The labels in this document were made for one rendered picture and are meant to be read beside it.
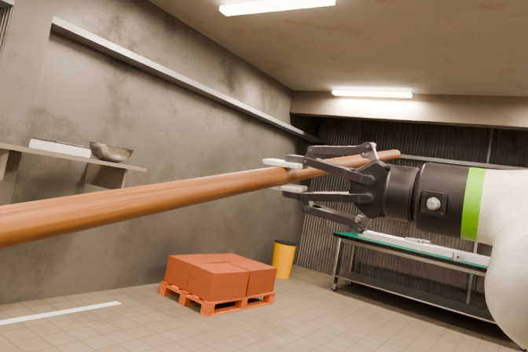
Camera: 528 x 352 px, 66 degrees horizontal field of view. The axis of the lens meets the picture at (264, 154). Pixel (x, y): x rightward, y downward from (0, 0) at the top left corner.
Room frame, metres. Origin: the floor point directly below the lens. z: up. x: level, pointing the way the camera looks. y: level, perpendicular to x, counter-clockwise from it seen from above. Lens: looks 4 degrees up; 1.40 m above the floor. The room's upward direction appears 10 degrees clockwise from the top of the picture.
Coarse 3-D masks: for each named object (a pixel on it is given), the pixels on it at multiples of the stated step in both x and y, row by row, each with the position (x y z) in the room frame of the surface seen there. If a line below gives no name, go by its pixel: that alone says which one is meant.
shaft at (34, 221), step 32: (352, 160) 0.90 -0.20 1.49; (384, 160) 1.16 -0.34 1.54; (96, 192) 0.35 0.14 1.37; (128, 192) 0.37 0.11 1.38; (160, 192) 0.40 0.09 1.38; (192, 192) 0.44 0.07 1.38; (224, 192) 0.49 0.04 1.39; (0, 224) 0.28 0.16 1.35; (32, 224) 0.29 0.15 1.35; (64, 224) 0.32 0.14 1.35; (96, 224) 0.34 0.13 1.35
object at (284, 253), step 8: (280, 240) 6.73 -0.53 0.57; (280, 248) 6.55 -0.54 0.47; (288, 248) 6.54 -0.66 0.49; (280, 256) 6.55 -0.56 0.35; (288, 256) 6.55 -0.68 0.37; (272, 264) 6.69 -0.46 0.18; (280, 264) 6.55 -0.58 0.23; (288, 264) 6.58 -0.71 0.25; (280, 272) 6.55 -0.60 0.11; (288, 272) 6.61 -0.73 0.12
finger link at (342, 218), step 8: (304, 208) 0.62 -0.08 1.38; (312, 208) 0.61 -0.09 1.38; (320, 208) 0.61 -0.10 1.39; (328, 208) 0.62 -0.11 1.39; (320, 216) 0.61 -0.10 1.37; (328, 216) 0.60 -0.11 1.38; (336, 216) 0.60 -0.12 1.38; (344, 216) 0.59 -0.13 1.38; (352, 216) 0.60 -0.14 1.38; (344, 224) 0.59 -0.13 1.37; (352, 224) 0.59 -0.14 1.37; (360, 224) 0.58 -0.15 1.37; (360, 232) 0.58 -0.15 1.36
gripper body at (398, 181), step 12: (360, 168) 0.57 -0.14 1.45; (372, 168) 0.56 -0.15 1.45; (384, 168) 0.55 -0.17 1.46; (396, 168) 0.54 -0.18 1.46; (408, 168) 0.54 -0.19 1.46; (384, 180) 0.56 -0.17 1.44; (396, 180) 0.53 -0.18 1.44; (408, 180) 0.52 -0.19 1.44; (360, 192) 0.58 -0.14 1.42; (372, 192) 0.57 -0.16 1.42; (384, 192) 0.53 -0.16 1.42; (396, 192) 0.52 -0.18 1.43; (408, 192) 0.52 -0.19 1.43; (360, 204) 0.58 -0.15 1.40; (372, 204) 0.57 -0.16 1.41; (384, 204) 0.54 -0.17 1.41; (396, 204) 0.53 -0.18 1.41; (408, 204) 0.52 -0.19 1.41; (372, 216) 0.57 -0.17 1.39; (384, 216) 0.56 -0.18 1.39; (396, 216) 0.54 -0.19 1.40; (408, 216) 0.53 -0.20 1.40
